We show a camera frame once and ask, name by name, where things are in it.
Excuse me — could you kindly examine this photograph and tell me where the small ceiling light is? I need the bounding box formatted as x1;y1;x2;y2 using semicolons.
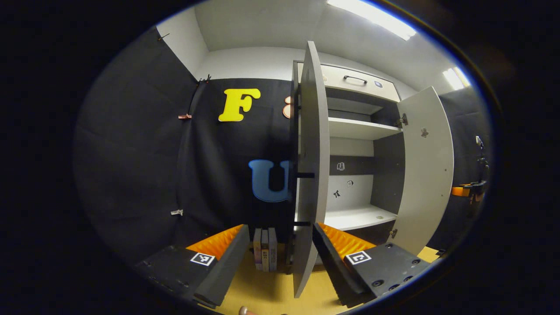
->
443;66;471;91

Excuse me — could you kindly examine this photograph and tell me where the white and grey cabinet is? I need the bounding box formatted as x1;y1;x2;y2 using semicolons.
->
289;60;405;267

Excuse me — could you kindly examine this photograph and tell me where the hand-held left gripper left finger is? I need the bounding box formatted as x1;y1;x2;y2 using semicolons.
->
133;224;251;309

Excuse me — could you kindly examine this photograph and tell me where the white cabinet door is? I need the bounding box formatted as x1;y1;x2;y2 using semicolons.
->
289;41;331;299
388;86;455;256

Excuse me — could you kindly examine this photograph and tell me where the brown book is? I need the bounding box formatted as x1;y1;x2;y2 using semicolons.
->
261;229;270;272

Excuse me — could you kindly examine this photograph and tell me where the white cabinet shelf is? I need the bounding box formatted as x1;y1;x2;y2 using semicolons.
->
328;117;402;141

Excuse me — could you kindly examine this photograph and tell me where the black door handle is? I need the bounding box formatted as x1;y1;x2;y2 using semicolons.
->
292;172;315;227

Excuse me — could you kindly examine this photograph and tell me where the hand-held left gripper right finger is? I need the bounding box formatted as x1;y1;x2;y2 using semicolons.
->
312;222;434;309

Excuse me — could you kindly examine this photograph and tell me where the black backdrop cloth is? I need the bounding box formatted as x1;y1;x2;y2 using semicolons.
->
72;26;302;267
427;85;494;252

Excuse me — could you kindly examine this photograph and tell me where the purple book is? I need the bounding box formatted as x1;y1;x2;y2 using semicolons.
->
253;227;263;270

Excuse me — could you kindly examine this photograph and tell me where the beige cabinet drawer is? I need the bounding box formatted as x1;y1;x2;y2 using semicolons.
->
297;63;401;102

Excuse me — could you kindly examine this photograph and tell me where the long ceiling light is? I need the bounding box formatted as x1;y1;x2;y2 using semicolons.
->
326;0;417;41

